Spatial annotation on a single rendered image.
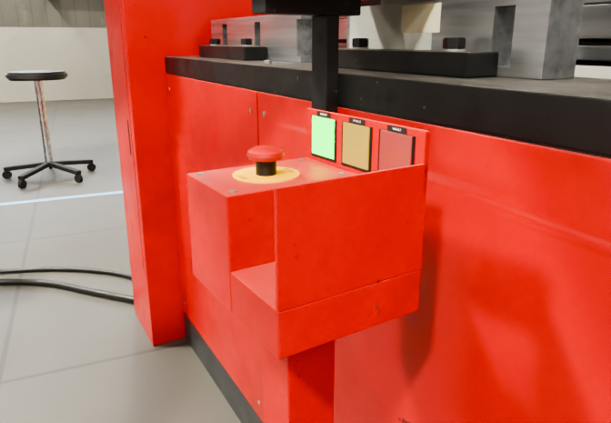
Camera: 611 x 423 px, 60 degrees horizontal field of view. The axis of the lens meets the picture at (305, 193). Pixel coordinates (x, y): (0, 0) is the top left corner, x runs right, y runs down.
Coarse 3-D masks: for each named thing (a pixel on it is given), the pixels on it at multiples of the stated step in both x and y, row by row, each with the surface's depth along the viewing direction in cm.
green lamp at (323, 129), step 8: (312, 120) 62; (320, 120) 61; (328, 120) 60; (312, 128) 63; (320, 128) 61; (328, 128) 60; (312, 136) 63; (320, 136) 61; (328, 136) 60; (312, 144) 63; (320, 144) 62; (328, 144) 60; (312, 152) 63; (320, 152) 62; (328, 152) 60
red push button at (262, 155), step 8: (248, 152) 55; (256, 152) 54; (264, 152) 54; (272, 152) 54; (280, 152) 55; (256, 160) 54; (264, 160) 54; (272, 160) 54; (256, 168) 56; (264, 168) 55; (272, 168) 56
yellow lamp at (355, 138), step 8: (344, 128) 57; (352, 128) 56; (360, 128) 55; (368, 128) 54; (344, 136) 57; (352, 136) 56; (360, 136) 55; (368, 136) 54; (344, 144) 58; (352, 144) 56; (360, 144) 55; (368, 144) 54; (344, 152) 58; (352, 152) 57; (360, 152) 55; (368, 152) 54; (344, 160) 58; (352, 160) 57; (360, 160) 56; (368, 160) 55
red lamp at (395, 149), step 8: (384, 136) 52; (392, 136) 51; (400, 136) 50; (408, 136) 49; (384, 144) 52; (392, 144) 51; (400, 144) 50; (408, 144) 49; (384, 152) 52; (392, 152) 51; (400, 152) 50; (408, 152) 49; (384, 160) 52; (392, 160) 51; (400, 160) 50; (408, 160) 49; (384, 168) 53
